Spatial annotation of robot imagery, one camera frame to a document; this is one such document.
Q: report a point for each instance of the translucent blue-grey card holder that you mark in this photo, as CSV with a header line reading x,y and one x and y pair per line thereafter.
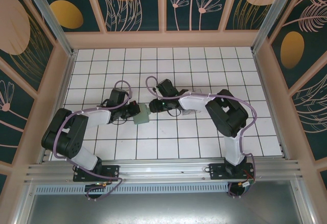
x,y
143,115

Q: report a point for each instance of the clear acrylic card box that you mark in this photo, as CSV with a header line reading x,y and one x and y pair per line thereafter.
x,y
191,112

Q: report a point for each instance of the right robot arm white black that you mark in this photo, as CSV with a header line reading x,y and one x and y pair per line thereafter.
x,y
227,114

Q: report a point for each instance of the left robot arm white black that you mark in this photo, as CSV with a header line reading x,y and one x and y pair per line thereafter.
x,y
66,134

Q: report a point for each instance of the grey metal sheet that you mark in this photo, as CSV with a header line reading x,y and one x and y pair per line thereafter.
x,y
163,208

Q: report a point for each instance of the green controller board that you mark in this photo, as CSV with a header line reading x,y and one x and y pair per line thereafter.
x,y
246,184

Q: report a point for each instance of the aluminium mounting rail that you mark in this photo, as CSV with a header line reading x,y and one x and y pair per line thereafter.
x,y
163,170

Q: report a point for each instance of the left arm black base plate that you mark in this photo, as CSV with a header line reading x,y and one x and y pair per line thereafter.
x,y
112,173

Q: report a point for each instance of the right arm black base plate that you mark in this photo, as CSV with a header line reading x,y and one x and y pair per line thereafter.
x,y
217,171

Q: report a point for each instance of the aluminium frame post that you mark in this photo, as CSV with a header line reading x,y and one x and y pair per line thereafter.
x,y
273,14
53,22

